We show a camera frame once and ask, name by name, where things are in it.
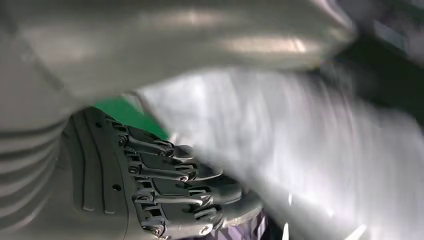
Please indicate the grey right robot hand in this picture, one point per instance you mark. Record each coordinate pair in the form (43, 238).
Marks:
(132, 43)

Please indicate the green conveyor belt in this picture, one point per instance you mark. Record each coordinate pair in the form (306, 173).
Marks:
(129, 114)

